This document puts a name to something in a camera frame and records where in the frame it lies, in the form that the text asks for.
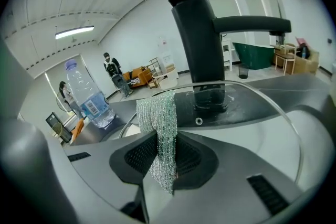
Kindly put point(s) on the silver mesh scrub cloth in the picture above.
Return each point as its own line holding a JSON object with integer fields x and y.
{"x": 160, "y": 118}

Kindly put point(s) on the grey sink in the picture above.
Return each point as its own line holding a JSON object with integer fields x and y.
{"x": 288, "y": 91}

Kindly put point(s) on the black faucet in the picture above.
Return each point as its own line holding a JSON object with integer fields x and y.
{"x": 202, "y": 42}

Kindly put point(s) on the green bathtub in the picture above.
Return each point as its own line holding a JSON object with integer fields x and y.
{"x": 256, "y": 55}

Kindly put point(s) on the clear plastic water bottle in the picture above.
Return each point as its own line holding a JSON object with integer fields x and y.
{"x": 88, "y": 97}

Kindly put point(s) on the white round chair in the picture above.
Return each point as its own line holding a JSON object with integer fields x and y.
{"x": 168, "y": 78}

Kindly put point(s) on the black mesh waste bin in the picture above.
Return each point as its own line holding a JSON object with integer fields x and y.
{"x": 243, "y": 71}

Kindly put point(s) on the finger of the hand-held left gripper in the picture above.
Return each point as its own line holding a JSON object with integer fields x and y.
{"x": 10, "y": 81}
{"x": 23, "y": 170}

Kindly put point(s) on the wooden side table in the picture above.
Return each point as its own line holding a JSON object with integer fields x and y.
{"x": 284, "y": 56}

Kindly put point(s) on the wooden frame chair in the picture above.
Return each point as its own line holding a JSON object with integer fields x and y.
{"x": 153, "y": 70}

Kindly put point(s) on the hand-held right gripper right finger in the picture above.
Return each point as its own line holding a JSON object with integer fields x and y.
{"x": 223, "y": 191}

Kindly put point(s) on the orange sofa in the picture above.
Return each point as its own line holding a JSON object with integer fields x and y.
{"x": 139, "y": 76}

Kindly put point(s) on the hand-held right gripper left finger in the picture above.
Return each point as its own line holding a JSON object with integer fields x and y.
{"x": 105, "y": 170}

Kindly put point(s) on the white side cabinet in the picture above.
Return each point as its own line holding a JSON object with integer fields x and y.
{"x": 226, "y": 53}

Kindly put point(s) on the orange chair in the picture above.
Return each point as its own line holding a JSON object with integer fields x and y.
{"x": 78, "y": 128}

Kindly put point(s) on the long ceiling lamp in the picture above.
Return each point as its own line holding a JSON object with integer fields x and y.
{"x": 74, "y": 32}

